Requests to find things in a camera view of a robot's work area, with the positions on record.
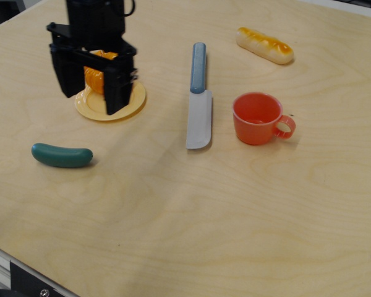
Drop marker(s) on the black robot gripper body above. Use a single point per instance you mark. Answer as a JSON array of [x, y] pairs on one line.
[[93, 25]]

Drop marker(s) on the green toy cucumber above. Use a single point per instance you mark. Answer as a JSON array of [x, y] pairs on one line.
[[60, 156]]

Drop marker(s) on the toy knife blue handle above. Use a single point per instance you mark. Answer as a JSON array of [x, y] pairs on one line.
[[200, 102]]

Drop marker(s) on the toy bread loaf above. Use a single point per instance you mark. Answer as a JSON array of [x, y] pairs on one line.
[[266, 47]]

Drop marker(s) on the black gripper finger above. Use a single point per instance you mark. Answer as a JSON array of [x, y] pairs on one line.
[[118, 84], [69, 69]]

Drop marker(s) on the orange toy tangerine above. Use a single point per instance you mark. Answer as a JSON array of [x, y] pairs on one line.
[[95, 78]]

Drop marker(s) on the yellow plastic plate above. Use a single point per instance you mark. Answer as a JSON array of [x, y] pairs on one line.
[[92, 105]]

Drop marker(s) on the black corner bracket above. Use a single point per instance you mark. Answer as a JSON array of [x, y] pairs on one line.
[[29, 282]]

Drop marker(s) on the orange plastic cup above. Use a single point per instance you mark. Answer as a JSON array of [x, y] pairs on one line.
[[258, 117]]

